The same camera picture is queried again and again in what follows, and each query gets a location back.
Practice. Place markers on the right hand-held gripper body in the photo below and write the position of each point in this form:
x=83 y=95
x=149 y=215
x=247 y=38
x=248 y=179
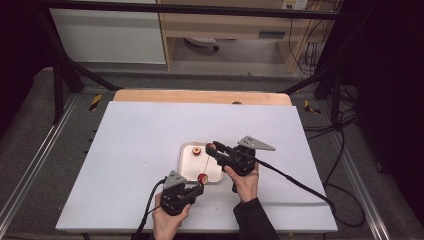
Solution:
x=241 y=160

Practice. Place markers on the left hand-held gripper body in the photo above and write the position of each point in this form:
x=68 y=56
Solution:
x=173 y=198

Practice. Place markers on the thin wooden skewer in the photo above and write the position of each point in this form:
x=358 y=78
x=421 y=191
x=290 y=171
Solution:
x=207 y=165

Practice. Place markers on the square metal tray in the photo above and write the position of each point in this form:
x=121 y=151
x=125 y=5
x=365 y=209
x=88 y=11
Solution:
x=193 y=166

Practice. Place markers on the person's right hand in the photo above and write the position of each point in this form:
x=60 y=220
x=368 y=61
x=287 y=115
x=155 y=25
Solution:
x=246 y=186

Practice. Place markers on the person's left hand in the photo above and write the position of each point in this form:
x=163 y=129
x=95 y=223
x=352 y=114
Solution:
x=168 y=226

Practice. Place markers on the wooden board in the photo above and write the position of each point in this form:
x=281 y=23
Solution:
x=200 y=97

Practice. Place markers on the office chair base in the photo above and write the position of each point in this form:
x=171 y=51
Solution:
x=201 y=42

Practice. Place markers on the light wooden desk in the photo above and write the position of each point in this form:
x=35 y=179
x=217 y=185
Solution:
x=213 y=26

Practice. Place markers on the white cabinet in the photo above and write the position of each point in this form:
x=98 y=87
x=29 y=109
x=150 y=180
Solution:
x=106 y=40

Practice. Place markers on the white power outlet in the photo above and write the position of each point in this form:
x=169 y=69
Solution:
x=295 y=4

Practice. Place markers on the aluminium floor rail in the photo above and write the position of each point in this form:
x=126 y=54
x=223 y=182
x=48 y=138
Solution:
x=358 y=186
x=36 y=156

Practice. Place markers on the black metal frame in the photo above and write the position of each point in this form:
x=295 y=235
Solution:
x=200 y=9

